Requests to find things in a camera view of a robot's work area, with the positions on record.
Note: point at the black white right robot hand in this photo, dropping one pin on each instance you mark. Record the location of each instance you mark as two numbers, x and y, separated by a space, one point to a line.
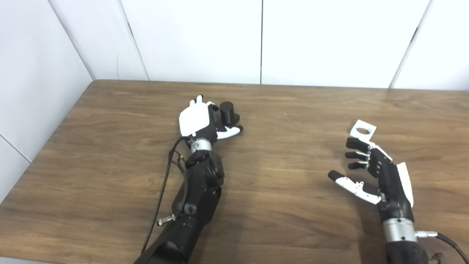
394 187

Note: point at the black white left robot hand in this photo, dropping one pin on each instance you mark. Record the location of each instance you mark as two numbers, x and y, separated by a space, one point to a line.
194 117

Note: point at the black peg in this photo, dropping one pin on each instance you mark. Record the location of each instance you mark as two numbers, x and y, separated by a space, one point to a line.
228 112

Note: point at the white square piece with hole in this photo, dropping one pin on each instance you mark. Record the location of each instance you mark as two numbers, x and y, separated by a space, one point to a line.
370 129

